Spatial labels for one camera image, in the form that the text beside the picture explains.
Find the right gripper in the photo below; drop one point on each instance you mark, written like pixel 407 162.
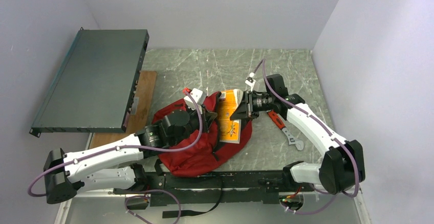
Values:
pixel 245 110

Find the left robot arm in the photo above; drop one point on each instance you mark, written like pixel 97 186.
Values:
pixel 113 165

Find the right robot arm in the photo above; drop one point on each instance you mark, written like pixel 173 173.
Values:
pixel 342 167

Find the dark grey rack server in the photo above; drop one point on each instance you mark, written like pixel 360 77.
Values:
pixel 94 88

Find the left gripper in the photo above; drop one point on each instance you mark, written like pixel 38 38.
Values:
pixel 209 116

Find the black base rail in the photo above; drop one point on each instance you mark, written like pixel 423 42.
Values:
pixel 267 186

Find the purple Roald Dahl book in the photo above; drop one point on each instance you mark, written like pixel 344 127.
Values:
pixel 228 102

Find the wooden board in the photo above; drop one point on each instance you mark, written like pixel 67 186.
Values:
pixel 139 111

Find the red backpack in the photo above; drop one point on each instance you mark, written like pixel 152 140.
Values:
pixel 208 153

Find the orange handled adjustable wrench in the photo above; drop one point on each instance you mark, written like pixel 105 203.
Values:
pixel 292 140

